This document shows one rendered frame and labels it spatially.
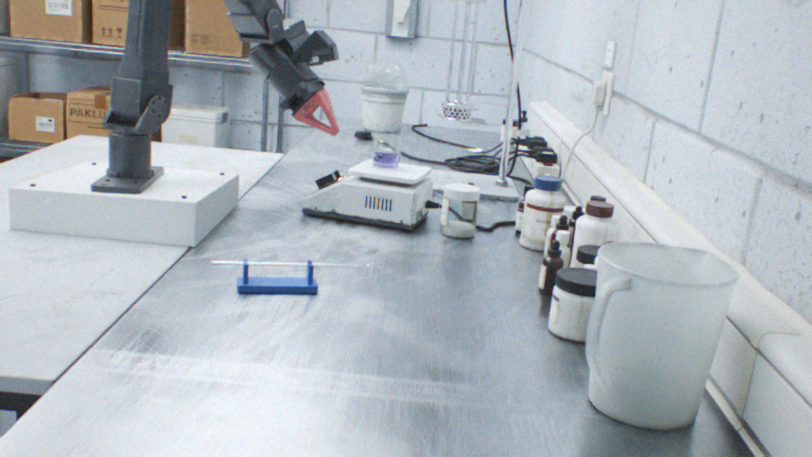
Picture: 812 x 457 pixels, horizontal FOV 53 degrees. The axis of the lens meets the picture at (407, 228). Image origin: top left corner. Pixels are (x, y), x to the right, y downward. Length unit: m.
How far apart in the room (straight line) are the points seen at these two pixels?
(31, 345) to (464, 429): 0.44
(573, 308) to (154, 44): 0.74
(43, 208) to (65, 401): 0.53
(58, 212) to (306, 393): 0.59
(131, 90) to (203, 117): 2.27
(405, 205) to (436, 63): 2.43
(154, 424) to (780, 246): 0.62
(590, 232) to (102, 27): 2.75
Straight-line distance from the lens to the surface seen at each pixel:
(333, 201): 1.38
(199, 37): 3.50
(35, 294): 1.04
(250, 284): 1.04
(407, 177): 1.35
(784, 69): 0.95
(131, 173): 1.31
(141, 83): 1.29
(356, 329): 0.94
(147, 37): 1.31
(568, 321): 0.98
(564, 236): 1.16
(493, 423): 0.77
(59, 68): 4.11
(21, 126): 3.83
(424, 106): 3.76
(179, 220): 1.21
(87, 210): 1.25
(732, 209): 1.02
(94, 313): 0.98
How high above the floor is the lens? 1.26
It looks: 15 degrees down
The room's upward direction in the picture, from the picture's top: 5 degrees clockwise
